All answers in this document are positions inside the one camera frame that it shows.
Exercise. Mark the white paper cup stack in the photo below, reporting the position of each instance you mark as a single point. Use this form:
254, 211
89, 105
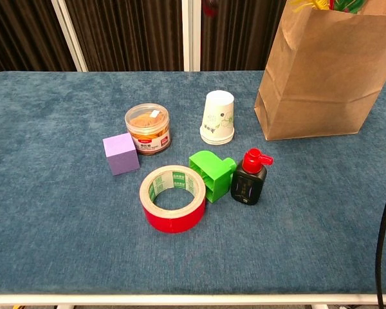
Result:
217, 116

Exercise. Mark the brown paper bag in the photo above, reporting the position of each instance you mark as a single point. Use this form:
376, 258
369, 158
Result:
325, 80

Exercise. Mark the green plastic block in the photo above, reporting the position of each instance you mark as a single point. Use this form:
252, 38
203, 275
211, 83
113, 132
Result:
218, 174

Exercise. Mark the clear jar of rubber bands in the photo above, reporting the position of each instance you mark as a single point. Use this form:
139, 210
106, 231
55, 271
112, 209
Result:
148, 132

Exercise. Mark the red tape roll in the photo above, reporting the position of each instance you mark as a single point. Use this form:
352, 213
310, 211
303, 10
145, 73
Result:
173, 222

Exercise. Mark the purple cube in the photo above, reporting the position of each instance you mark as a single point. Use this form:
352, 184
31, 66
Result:
120, 154

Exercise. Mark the dark pleated curtain panel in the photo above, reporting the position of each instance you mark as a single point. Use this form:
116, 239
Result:
19, 32
132, 32
244, 38

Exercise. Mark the blue felt table cover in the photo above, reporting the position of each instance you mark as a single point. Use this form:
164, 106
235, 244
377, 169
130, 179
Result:
51, 225

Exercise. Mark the white partition frame post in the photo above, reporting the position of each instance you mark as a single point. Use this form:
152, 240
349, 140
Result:
186, 32
70, 35

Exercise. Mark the white table frame base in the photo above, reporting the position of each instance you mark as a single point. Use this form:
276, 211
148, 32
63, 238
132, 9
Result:
180, 299

